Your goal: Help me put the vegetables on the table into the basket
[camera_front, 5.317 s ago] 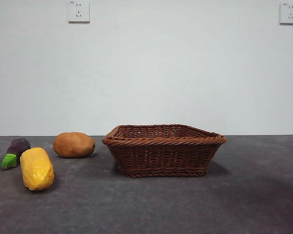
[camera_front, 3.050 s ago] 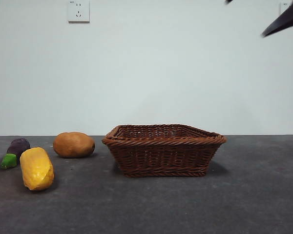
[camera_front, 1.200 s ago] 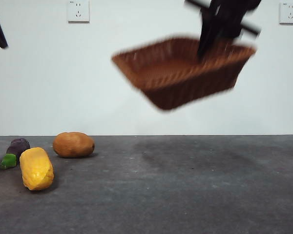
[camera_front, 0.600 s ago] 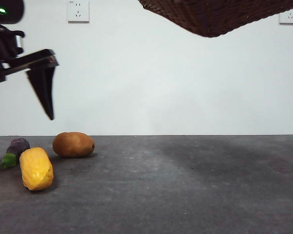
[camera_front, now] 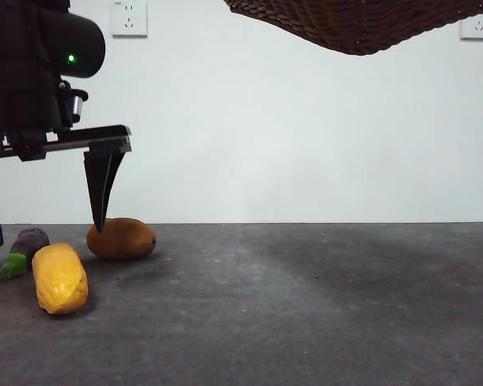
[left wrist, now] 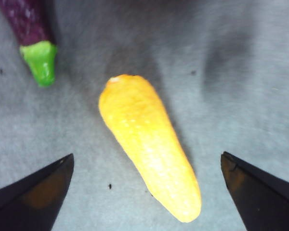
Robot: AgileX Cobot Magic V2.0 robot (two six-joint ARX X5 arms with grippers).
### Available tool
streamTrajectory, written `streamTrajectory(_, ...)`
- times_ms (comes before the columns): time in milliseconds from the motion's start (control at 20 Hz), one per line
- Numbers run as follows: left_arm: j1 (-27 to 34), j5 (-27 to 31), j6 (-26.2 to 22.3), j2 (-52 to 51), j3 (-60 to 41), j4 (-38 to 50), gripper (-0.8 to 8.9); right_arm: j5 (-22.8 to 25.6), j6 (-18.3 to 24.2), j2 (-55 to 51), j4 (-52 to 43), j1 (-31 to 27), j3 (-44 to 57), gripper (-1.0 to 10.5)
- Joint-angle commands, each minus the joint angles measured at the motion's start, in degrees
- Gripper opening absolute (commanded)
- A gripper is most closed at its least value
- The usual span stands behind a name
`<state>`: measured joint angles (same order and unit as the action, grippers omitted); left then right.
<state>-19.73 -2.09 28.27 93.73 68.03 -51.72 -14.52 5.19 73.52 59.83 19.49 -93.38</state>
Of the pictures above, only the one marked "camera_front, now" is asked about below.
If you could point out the white wall socket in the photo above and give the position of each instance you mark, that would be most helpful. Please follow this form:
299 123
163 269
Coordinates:
130 18
477 30

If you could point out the brown wicker basket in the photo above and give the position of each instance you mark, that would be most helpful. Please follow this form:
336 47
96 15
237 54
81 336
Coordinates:
358 24

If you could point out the brown potato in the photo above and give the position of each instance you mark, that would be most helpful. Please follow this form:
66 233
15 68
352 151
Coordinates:
125 241

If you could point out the yellow corn cob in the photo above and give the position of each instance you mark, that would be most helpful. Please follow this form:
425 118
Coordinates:
59 277

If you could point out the purple eggplant with green stem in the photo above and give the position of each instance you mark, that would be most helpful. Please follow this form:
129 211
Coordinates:
31 240

